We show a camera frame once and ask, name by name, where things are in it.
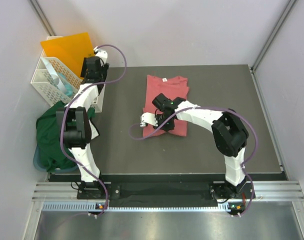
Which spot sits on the teal plastic basin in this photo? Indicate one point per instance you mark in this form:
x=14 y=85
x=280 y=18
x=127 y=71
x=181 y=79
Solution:
x=39 y=166

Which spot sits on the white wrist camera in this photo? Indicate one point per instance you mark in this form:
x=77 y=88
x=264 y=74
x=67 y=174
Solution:
x=102 y=54
x=148 y=119

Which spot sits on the light blue items in organizer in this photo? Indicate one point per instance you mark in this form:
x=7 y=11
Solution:
x=58 y=78

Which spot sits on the green t shirt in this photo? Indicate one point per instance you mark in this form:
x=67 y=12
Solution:
x=51 y=157

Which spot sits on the pink t shirt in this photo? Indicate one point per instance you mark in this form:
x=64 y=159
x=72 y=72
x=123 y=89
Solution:
x=171 y=88

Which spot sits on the orange plastic folder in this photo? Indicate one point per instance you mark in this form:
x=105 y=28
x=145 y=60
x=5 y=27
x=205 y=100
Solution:
x=70 y=50

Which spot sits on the white slotted cable duct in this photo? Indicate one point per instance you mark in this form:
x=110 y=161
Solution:
x=82 y=206

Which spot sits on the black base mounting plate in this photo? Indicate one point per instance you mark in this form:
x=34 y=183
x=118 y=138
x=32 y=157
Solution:
x=117 y=191

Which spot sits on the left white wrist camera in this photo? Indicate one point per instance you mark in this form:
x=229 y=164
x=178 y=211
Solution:
x=102 y=54

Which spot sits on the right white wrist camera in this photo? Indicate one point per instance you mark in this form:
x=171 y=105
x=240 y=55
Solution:
x=148 y=119

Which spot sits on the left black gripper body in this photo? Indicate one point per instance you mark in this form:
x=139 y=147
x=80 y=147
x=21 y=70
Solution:
x=103 y=72

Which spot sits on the white perforated file organizer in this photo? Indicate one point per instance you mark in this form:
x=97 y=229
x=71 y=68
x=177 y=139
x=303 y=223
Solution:
x=44 y=85

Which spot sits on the aluminium frame rail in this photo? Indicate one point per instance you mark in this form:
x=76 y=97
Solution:
x=66 y=191

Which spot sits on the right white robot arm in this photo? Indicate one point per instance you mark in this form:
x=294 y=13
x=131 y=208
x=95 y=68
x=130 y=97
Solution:
x=229 y=133

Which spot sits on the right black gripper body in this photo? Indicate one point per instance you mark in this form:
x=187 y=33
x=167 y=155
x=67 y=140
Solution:
x=161 y=119

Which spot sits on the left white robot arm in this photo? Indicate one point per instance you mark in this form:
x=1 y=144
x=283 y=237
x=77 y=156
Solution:
x=76 y=129

